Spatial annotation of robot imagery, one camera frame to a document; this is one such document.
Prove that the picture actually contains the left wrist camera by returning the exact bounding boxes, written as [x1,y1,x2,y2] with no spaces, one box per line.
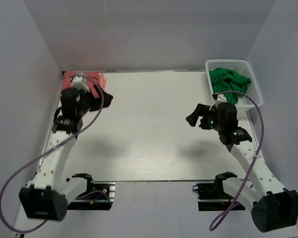
[70,74,94,93]

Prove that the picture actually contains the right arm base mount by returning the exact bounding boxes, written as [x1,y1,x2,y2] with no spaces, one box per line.
[192,172,237,212]

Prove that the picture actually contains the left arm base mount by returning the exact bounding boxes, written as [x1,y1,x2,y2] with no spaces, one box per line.
[66,173,115,211]

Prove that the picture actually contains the red t-shirt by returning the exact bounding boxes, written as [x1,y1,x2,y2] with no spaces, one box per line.
[62,70,106,98]

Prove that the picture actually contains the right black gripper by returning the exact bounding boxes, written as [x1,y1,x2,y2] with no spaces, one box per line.
[186,103,224,132]

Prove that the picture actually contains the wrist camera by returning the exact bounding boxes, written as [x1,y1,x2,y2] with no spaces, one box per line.
[70,74,94,93]
[209,93,227,111]

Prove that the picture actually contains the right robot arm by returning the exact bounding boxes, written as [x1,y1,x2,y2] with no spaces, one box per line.
[186,102,298,233]

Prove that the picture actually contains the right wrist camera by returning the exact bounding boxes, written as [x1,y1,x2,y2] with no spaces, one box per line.
[209,93,227,111]

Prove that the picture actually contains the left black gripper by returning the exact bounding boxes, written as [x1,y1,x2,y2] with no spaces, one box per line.
[76,83,112,117]

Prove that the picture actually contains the white plastic basket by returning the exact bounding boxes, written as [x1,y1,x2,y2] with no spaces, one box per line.
[205,59,263,112]

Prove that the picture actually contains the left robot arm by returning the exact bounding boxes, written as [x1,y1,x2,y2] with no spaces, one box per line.
[19,87,113,221]

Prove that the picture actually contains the green t-shirt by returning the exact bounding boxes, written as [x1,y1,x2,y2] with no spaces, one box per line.
[209,67,251,94]

